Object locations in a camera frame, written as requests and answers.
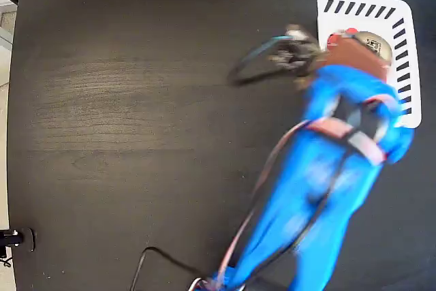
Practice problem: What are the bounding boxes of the red turtle toy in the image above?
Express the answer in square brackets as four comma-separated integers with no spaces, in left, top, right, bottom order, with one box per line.
[326,27,394,67]

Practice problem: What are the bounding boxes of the black table clamp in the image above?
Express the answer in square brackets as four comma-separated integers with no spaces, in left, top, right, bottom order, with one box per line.
[0,228,37,253]

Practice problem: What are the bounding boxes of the bare camera circuit board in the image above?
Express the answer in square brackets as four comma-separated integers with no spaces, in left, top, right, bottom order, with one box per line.
[268,24,322,79]

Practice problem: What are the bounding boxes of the red and white servo wires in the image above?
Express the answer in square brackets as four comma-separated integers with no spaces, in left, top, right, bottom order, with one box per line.
[190,95,399,291]

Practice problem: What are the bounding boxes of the black camera cable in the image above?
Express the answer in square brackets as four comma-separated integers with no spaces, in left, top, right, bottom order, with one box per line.
[130,34,362,291]

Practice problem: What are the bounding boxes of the white tray with black stripes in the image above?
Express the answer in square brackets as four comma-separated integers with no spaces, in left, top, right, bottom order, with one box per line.
[316,0,423,130]

